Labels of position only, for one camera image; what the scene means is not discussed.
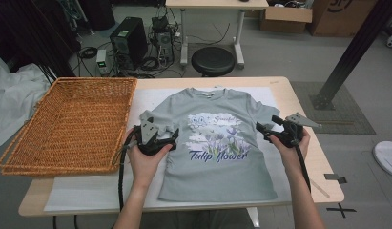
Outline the coiled black cable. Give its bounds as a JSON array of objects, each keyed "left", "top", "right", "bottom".
[{"left": 78, "top": 46, "right": 98, "bottom": 60}]

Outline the person's left hand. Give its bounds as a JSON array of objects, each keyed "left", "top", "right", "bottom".
[{"left": 126, "top": 127, "right": 174, "bottom": 191}]

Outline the left hand-held gripper cable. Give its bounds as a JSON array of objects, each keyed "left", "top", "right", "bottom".
[{"left": 116, "top": 128, "right": 138, "bottom": 213}]

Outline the dark curtain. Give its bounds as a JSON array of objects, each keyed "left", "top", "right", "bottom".
[{"left": 0, "top": 0, "right": 82, "bottom": 79}]

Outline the black computer tower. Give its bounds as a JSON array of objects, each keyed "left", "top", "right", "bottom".
[{"left": 109, "top": 16, "right": 149, "bottom": 71}]

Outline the small open cardboard box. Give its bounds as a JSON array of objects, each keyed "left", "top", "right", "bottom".
[{"left": 259, "top": 5, "right": 313, "bottom": 34}]

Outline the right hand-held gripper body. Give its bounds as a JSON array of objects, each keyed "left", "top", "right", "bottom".
[{"left": 270, "top": 112, "right": 322, "bottom": 149}]

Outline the right hand-held gripper cable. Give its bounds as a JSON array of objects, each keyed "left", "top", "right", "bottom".
[{"left": 293, "top": 144, "right": 312, "bottom": 194}]

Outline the black metal post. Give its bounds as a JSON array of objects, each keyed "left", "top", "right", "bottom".
[{"left": 309, "top": 0, "right": 392, "bottom": 112}]

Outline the large cardboard box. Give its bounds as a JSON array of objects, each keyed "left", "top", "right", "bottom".
[{"left": 307, "top": 0, "right": 379, "bottom": 37}]

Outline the black round stool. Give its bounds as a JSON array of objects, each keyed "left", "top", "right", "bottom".
[{"left": 191, "top": 47, "right": 236, "bottom": 78}]

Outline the person's right hand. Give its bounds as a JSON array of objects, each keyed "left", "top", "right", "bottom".
[{"left": 268, "top": 128, "right": 312, "bottom": 175}]

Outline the white table mat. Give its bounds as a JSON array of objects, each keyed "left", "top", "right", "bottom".
[{"left": 44, "top": 86, "right": 312, "bottom": 213}]

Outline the person's lap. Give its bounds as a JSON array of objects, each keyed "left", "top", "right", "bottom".
[{"left": 150, "top": 209, "right": 257, "bottom": 229}]

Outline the small power supply unit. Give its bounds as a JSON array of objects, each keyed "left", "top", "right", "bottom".
[{"left": 95, "top": 49, "right": 113, "bottom": 76}]

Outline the open-frame computer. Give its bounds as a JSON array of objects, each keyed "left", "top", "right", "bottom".
[{"left": 151, "top": 15, "right": 175, "bottom": 66}]

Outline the grey tape piece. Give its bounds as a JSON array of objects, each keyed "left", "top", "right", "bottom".
[{"left": 323, "top": 173, "right": 348, "bottom": 185}]

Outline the hand-held gripper cable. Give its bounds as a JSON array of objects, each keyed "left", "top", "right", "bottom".
[
  {"left": 116, "top": 128, "right": 138, "bottom": 213},
  {"left": 293, "top": 144, "right": 312, "bottom": 194}
]

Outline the grey floor mat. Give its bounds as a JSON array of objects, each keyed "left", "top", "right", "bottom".
[{"left": 290, "top": 81, "right": 377, "bottom": 135}]

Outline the white cloth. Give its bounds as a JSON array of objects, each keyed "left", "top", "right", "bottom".
[{"left": 0, "top": 52, "right": 53, "bottom": 152}]

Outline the wicker basket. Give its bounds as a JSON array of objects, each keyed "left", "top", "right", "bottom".
[{"left": 0, "top": 76, "right": 138, "bottom": 177}]

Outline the white round disc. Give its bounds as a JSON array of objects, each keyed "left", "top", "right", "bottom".
[{"left": 373, "top": 140, "right": 392, "bottom": 179}]

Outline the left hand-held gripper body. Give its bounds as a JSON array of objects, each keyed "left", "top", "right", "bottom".
[{"left": 131, "top": 116, "right": 177, "bottom": 156}]

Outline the grey printed t-shirt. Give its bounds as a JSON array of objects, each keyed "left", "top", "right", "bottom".
[{"left": 139, "top": 87, "right": 281, "bottom": 202}]

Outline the white desk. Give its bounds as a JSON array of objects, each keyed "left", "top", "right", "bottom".
[{"left": 164, "top": 0, "right": 270, "bottom": 71}]

